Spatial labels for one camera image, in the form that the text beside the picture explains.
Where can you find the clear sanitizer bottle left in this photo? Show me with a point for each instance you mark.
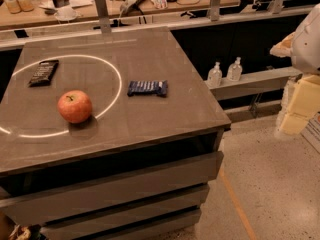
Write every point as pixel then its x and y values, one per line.
pixel 214 76

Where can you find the black rxbar chocolate bar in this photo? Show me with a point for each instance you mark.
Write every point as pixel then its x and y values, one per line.
pixel 44 73

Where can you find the clear sanitizer bottle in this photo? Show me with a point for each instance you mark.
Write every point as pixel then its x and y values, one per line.
pixel 235 70
pixel 214 76

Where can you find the grey metal post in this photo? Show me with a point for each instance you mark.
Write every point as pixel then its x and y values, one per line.
pixel 214 10
pixel 103 16

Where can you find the grey metal post right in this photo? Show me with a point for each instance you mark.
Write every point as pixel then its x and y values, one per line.
pixel 214 10

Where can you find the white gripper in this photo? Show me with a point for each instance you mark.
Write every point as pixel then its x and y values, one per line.
pixel 308 47

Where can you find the white patterned cup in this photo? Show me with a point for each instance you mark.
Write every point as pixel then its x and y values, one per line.
pixel 159 4

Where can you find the clear sanitizer bottle right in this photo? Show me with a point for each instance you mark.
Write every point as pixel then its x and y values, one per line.
pixel 235 70

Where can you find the grey drawer cabinet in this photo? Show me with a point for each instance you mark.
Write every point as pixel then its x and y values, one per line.
pixel 108 187

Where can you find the grey metal post left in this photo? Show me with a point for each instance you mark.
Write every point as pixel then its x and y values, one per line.
pixel 103 16

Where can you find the white power strip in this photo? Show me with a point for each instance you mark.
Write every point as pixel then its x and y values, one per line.
pixel 128 5

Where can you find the glass jar orange liquid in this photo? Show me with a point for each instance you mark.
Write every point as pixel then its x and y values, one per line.
pixel 13 6

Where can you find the red apple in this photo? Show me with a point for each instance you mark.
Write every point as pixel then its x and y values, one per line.
pixel 75 106

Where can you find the blue rxbar blueberry bar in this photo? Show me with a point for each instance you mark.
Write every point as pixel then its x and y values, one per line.
pixel 158 88

